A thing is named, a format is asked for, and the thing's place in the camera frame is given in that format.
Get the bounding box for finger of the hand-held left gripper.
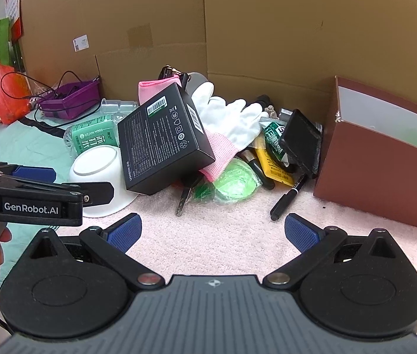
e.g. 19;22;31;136
0;174;115;207
0;161;57;184

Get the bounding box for green round item in bag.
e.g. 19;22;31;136
194;157;264;206

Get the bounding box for black rectangular case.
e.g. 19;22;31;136
280;109;323;180

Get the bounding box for yellow packet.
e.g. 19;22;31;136
253;135;295;189

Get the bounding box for purple plastic basket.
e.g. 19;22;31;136
37;77;101;120

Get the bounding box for orange plastic bag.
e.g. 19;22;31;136
0;58;32;125

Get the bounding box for grey round object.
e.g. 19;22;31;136
188;72;209;94

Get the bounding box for black product box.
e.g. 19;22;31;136
117;82;216;195

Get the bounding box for black marker pen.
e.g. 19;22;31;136
270;173;308;222

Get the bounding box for green plastic board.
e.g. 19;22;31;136
0;18;21;68

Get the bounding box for dark brown bag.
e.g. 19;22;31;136
159;65;190;85

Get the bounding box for green labelled water bottle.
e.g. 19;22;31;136
63;114;121;157

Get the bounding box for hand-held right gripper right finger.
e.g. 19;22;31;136
263;213;403;290

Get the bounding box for white bowl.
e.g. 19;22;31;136
67;145;139;218

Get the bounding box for black cable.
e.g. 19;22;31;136
0;70;100;139

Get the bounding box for green tube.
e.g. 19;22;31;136
262;116;292;163

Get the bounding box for brown cardboard box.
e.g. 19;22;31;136
313;76;417;235

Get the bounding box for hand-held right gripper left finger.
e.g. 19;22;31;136
23;213;167;290

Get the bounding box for teal cloth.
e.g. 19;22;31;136
0;120;80;292

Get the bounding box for red paper sign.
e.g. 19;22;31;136
5;0;23;41

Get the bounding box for black cosmetic tube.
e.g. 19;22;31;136
240;148;275;190

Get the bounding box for large cardboard sheet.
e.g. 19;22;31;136
7;0;417;119

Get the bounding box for pink fleece blanket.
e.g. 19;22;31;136
57;177;417;340

